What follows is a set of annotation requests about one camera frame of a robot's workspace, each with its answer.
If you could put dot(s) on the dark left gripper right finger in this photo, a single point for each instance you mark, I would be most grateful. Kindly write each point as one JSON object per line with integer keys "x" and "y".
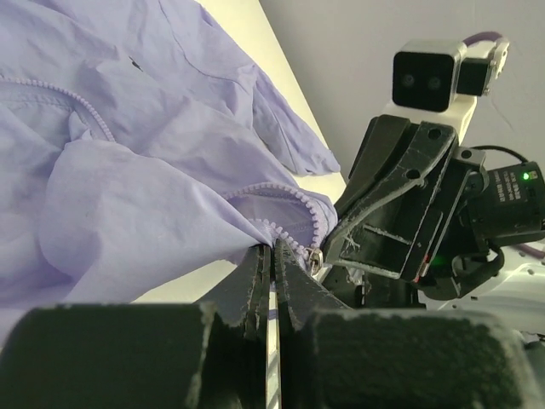
{"x": 334, "y": 357}

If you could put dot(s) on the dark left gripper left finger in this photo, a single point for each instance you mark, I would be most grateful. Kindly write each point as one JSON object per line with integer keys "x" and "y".
{"x": 207, "y": 354}

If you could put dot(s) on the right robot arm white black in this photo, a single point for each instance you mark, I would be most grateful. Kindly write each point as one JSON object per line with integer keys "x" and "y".
{"x": 511, "y": 216}

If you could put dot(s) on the lilac zip-up jacket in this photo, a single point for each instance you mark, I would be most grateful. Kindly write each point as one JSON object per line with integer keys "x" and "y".
{"x": 139, "y": 143}

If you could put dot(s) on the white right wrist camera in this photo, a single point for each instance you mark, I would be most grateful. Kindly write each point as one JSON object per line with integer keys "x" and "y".
{"x": 440, "y": 81}

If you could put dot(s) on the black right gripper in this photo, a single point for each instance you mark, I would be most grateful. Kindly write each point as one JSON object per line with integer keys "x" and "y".
{"x": 404, "y": 227}

